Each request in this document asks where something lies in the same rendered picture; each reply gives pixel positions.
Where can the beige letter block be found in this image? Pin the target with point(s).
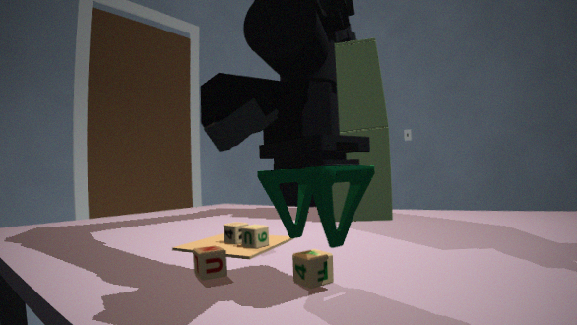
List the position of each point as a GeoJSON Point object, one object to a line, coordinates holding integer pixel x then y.
{"type": "Point", "coordinates": [232, 232]}
{"type": "Point", "coordinates": [210, 262]}
{"type": "Point", "coordinates": [313, 268]}
{"type": "Point", "coordinates": [255, 236]}

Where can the tan flat mat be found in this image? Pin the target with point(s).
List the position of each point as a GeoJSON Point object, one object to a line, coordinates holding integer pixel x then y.
{"type": "Point", "coordinates": [234, 250]}

